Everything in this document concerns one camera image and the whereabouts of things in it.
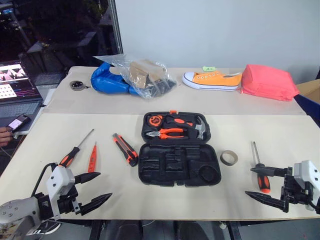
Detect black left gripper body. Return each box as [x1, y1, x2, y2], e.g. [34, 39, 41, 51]
[56, 185, 82, 217]

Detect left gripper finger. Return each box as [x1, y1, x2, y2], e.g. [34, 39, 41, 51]
[79, 192, 113, 217]
[74, 171, 102, 186]

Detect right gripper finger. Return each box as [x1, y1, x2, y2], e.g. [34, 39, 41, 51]
[244, 190, 289, 213]
[250, 166, 288, 178]

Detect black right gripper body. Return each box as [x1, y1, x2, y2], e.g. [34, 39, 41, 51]
[279, 167, 315, 214]

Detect Phillips screwdriver thick handle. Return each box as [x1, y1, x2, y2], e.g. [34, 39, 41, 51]
[251, 140, 272, 194]

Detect orange voltage tester pen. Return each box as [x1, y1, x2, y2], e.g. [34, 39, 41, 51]
[87, 141, 99, 174]

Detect long flathead screwdriver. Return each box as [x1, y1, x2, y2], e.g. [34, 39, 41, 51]
[58, 128, 96, 169]

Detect black orange utility knife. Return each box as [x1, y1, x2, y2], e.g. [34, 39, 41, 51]
[111, 132, 139, 168]

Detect black smartphone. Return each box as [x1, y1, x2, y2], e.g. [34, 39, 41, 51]
[5, 113, 32, 133]

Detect black tool case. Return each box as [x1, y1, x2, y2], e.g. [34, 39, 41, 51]
[137, 110, 223, 188]

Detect person's bare hand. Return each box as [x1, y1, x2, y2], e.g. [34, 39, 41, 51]
[0, 126, 14, 147]

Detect black table leg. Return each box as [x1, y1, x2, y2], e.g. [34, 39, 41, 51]
[225, 220, 242, 240]
[88, 219, 107, 240]

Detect black white striped shoe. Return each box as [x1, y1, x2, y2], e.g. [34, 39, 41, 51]
[25, 220, 62, 237]

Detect dark rounded shape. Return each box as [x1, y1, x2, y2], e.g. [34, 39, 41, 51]
[174, 220, 210, 240]
[107, 220, 145, 240]

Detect grey tape roll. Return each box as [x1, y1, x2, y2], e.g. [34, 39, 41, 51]
[220, 149, 239, 167]

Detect dark blue box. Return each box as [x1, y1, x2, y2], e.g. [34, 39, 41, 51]
[293, 94, 320, 119]

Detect red fabric bag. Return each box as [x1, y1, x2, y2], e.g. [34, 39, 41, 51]
[240, 63, 301, 103]

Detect orange black tape measure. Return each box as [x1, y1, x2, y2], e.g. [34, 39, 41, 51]
[148, 115, 164, 127]

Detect brown cardboard box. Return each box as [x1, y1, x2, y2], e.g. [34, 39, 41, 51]
[295, 79, 320, 105]

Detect round black metal tin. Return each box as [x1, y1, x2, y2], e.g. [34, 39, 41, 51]
[69, 80, 91, 91]

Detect blue shiny bag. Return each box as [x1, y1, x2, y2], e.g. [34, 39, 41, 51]
[90, 62, 141, 97]

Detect grey laptop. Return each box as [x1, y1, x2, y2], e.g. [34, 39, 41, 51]
[0, 59, 45, 129]

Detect orange canvas sneaker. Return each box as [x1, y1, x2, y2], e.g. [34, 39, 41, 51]
[181, 70, 243, 92]

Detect clear plastic bag with cardboard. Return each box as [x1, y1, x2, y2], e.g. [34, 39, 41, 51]
[92, 55, 178, 100]

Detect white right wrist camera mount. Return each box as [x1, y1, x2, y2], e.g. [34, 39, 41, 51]
[293, 160, 320, 212]

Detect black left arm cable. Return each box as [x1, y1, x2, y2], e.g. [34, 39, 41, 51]
[30, 162, 57, 198]

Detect orange handled pliers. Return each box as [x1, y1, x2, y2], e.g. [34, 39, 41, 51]
[145, 127, 187, 140]

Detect claw hammer black orange handle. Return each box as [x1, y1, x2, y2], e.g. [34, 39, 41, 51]
[164, 115, 211, 141]

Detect grey window frame post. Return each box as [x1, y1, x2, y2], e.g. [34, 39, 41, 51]
[109, 0, 125, 57]

